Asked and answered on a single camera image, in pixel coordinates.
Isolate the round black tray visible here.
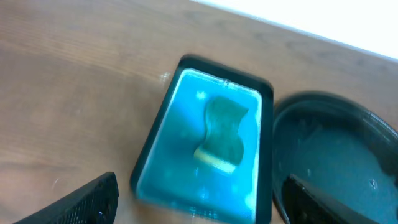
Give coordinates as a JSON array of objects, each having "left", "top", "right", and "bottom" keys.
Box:
[{"left": 272, "top": 91, "right": 397, "bottom": 223}]

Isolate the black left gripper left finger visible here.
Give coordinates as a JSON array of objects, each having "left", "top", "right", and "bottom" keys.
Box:
[{"left": 16, "top": 172, "right": 119, "bottom": 224}]

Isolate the green yellow sponge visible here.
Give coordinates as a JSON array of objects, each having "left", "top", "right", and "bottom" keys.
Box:
[{"left": 193, "top": 96, "right": 248, "bottom": 174}]

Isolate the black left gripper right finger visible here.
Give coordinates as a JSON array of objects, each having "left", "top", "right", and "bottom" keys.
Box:
[{"left": 282, "top": 174, "right": 375, "bottom": 224}]

